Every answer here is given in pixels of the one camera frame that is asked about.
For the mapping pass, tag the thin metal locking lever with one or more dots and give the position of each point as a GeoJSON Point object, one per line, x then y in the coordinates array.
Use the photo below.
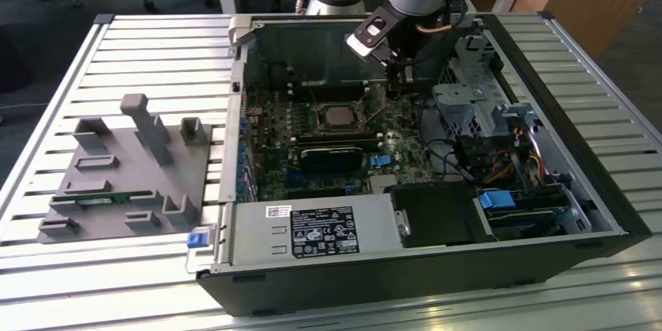
{"type": "Point", "coordinates": [374, 119]}

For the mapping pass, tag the silver CPU green edge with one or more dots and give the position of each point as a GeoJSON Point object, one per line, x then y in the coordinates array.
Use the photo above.
{"type": "Point", "coordinates": [338, 116]}

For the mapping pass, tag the CPU socket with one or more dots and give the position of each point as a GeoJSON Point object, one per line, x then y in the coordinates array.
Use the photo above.
{"type": "Point", "coordinates": [317, 126]}

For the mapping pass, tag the RAM slot white clips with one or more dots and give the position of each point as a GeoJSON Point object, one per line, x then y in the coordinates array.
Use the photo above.
{"type": "Point", "coordinates": [337, 139]}
{"type": "Point", "coordinates": [337, 145]}

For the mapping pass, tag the black plastic bay cover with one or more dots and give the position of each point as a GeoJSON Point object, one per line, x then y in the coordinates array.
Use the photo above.
{"type": "Point", "coordinates": [440, 214]}

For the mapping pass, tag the perforated metal drive cage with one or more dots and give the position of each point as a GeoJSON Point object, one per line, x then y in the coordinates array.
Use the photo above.
{"type": "Point", "coordinates": [456, 114]}

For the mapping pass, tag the green motherboard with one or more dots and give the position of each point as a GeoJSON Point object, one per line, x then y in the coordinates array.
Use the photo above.
{"type": "Point", "coordinates": [404, 141]}

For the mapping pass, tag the blue motherboard connector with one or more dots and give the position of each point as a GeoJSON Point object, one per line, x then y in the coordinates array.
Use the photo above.
{"type": "Point", "coordinates": [380, 161]}

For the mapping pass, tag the black graphics card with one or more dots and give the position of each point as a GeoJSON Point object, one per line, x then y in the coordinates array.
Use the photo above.
{"type": "Point", "coordinates": [332, 160]}

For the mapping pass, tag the silver finned chipset heatsink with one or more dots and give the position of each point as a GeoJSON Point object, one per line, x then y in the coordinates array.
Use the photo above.
{"type": "Point", "coordinates": [385, 183]}

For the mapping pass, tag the blue disk carrier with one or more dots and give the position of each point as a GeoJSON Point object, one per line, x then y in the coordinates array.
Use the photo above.
{"type": "Point", "coordinates": [497, 201]}

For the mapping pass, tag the black chair base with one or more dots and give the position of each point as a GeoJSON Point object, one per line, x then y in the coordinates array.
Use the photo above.
{"type": "Point", "coordinates": [150, 1]}

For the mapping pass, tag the grey power supply with label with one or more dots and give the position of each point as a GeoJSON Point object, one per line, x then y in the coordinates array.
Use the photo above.
{"type": "Point", "coordinates": [258, 238]}

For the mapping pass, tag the grey parts rack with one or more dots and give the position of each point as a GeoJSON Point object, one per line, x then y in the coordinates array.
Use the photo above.
{"type": "Point", "coordinates": [130, 176]}

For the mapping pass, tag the black and silver PC case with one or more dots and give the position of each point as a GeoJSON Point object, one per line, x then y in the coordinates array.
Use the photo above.
{"type": "Point", "coordinates": [414, 288]}

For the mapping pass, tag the blue case latch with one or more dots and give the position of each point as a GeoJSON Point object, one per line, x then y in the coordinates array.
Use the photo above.
{"type": "Point", "coordinates": [197, 240]}

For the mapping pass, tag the green RAM stick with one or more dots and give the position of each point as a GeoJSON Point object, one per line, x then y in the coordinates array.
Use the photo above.
{"type": "Point", "coordinates": [130, 196]}

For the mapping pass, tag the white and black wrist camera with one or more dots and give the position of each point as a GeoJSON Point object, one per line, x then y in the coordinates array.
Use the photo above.
{"type": "Point", "coordinates": [370, 32]}

